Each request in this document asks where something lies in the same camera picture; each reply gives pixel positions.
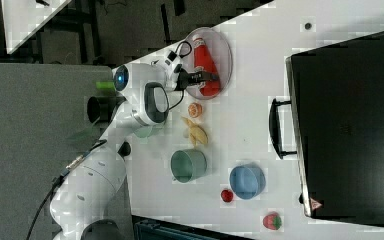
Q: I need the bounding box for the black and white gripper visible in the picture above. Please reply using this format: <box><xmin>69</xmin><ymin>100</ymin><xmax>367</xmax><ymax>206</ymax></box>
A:
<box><xmin>166</xmin><ymin>54</ymin><xmax>219</xmax><ymax>91</ymax></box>

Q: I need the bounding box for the red plush ketchup bottle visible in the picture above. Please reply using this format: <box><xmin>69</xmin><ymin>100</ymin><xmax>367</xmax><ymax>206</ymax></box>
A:
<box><xmin>192</xmin><ymin>34</ymin><xmax>221</xmax><ymax>97</ymax></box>

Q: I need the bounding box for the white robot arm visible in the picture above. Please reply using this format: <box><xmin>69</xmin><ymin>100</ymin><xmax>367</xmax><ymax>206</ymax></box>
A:
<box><xmin>49</xmin><ymin>52</ymin><xmax>219</xmax><ymax>240</ymax></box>

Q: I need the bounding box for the grey round plate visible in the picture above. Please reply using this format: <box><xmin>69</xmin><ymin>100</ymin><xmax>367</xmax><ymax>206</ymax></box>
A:
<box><xmin>182</xmin><ymin>27</ymin><xmax>233</xmax><ymax>100</ymax></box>

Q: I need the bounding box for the orange slice toy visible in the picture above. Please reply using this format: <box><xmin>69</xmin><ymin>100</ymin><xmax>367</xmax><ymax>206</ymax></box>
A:
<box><xmin>188</xmin><ymin>102</ymin><xmax>203</xmax><ymax>118</ymax></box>

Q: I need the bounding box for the yellow banana toy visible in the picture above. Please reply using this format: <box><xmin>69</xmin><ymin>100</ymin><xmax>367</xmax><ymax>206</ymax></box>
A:
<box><xmin>182</xmin><ymin>117</ymin><xmax>208</xmax><ymax>147</ymax></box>

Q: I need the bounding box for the green cup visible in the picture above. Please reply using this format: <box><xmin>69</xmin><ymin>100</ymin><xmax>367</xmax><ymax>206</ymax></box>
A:
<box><xmin>170</xmin><ymin>149</ymin><xmax>207</xmax><ymax>183</ymax></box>

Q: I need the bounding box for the green small object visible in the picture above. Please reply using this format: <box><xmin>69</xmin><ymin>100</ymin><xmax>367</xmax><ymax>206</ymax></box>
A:
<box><xmin>95</xmin><ymin>81</ymin><xmax>114</xmax><ymax>90</ymax></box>

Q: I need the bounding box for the blue bowl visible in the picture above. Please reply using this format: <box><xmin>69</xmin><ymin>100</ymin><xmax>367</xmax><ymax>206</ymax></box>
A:
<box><xmin>229</xmin><ymin>163</ymin><xmax>266</xmax><ymax>200</ymax></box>

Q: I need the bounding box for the black cylinder object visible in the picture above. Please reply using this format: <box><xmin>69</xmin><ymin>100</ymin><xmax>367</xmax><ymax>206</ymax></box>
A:
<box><xmin>86</xmin><ymin>96</ymin><xmax>124</xmax><ymax>123</ymax></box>

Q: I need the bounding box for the red toy tomato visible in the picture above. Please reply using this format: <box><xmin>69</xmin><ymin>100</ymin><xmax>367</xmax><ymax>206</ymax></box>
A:
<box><xmin>221</xmin><ymin>189</ymin><xmax>234</xmax><ymax>203</ymax></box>

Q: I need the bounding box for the black toaster oven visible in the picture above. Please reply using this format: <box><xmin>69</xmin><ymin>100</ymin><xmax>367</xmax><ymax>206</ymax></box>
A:
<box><xmin>285</xmin><ymin>31</ymin><xmax>384</xmax><ymax>227</ymax></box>

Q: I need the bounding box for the red toy strawberry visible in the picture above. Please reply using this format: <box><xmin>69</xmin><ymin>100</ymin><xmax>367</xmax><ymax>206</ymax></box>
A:
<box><xmin>263</xmin><ymin>212</ymin><xmax>282</xmax><ymax>230</ymax></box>

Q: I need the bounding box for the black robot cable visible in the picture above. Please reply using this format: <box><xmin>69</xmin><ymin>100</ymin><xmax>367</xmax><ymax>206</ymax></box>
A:
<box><xmin>24</xmin><ymin>139</ymin><xmax>108</xmax><ymax>240</ymax></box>

